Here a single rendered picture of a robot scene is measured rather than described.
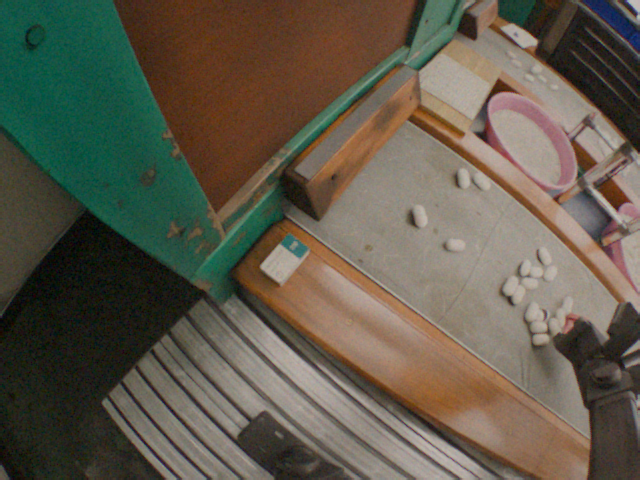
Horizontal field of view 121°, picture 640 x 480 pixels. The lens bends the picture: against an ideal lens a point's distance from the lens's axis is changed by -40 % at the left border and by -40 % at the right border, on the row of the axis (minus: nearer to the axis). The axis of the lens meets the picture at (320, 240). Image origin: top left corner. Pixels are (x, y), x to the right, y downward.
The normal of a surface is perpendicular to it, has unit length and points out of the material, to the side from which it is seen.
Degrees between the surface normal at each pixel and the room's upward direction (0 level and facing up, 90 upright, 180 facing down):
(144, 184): 90
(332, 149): 0
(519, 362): 0
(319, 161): 0
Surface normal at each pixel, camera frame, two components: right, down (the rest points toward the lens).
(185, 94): 0.80, 0.58
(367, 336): 0.07, -0.34
